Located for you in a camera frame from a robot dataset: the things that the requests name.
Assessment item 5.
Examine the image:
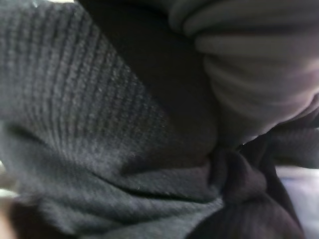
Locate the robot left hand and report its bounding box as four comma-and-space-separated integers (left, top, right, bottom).
0, 0, 224, 239

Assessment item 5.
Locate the grey striped garment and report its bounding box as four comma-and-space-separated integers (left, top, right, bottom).
168, 0, 319, 147

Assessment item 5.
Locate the black garment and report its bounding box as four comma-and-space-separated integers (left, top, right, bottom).
179, 109, 319, 239

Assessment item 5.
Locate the white sheet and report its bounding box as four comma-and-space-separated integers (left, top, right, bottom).
275, 166, 319, 239

